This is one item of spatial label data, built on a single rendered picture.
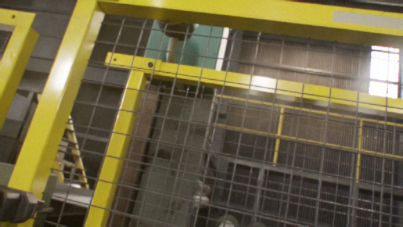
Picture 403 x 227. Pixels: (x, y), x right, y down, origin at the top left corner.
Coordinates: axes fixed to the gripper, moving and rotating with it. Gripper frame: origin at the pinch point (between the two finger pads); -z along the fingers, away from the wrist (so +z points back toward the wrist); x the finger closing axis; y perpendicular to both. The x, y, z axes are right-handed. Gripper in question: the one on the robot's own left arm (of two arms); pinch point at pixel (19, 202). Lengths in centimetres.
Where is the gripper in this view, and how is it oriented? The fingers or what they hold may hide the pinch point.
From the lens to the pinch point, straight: 70.5
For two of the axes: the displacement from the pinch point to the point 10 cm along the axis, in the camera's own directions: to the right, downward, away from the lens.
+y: -2.1, 9.4, -2.6
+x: -9.7, -1.7, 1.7
